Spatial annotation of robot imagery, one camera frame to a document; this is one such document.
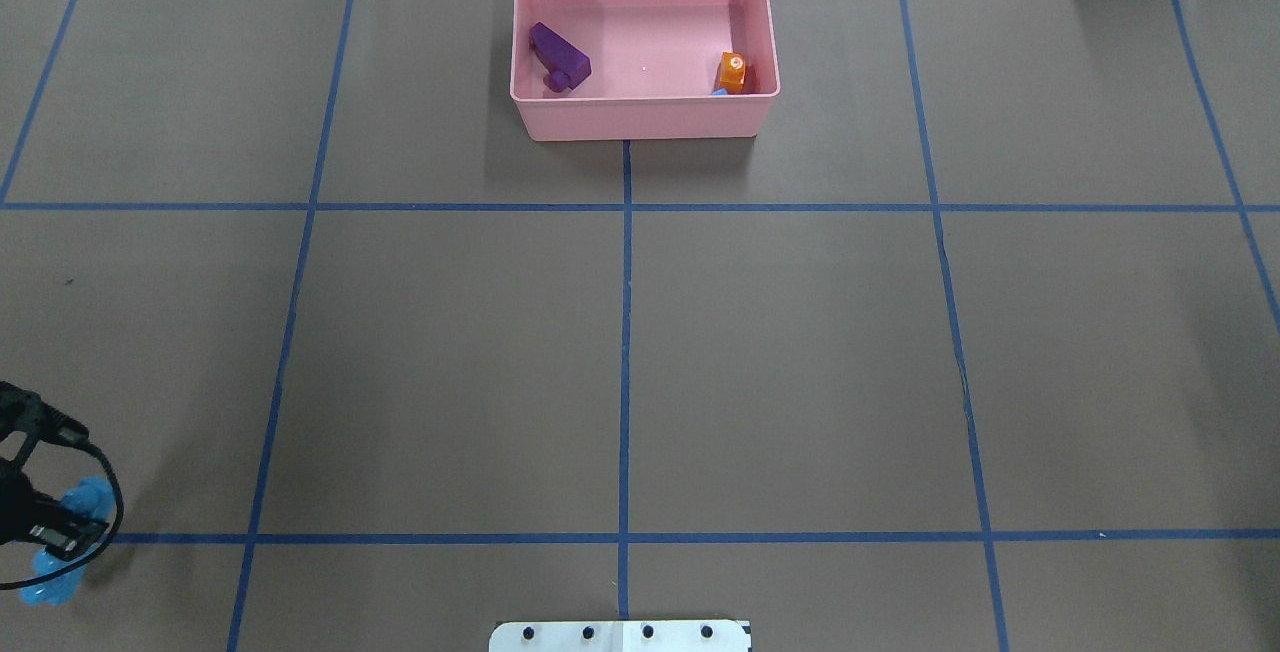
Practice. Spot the orange block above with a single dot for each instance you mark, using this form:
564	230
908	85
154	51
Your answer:
736	74

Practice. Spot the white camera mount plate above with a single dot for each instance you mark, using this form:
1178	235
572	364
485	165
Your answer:
623	635

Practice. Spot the pink plastic box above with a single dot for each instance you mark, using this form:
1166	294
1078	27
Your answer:
653	66

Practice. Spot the purple block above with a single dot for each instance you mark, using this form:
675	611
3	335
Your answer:
565	65

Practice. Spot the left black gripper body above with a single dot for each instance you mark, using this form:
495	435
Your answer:
22	515

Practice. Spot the long blue block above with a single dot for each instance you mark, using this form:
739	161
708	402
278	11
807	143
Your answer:
93	497

